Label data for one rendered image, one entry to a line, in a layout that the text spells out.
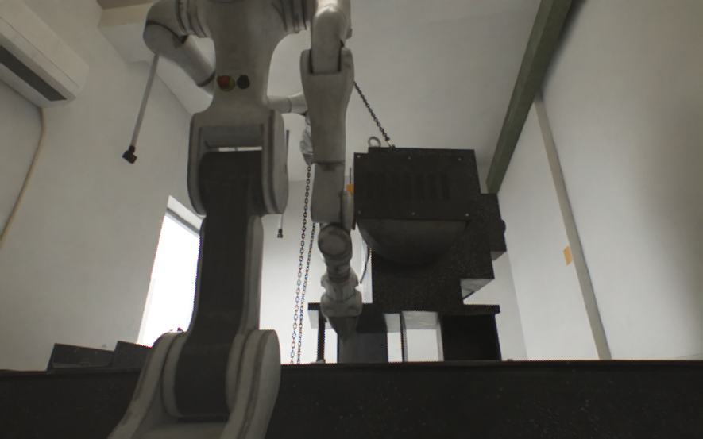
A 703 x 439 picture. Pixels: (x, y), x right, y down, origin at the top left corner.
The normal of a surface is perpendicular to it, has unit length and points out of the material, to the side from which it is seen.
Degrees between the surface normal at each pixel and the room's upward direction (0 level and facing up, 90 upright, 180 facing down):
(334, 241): 150
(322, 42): 96
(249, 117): 94
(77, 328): 90
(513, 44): 180
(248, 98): 100
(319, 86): 111
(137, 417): 48
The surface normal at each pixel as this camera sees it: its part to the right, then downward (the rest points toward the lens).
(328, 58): -0.04, -0.24
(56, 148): 0.99, -0.07
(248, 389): -0.06, -0.59
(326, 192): -0.09, 0.14
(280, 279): -0.15, -0.41
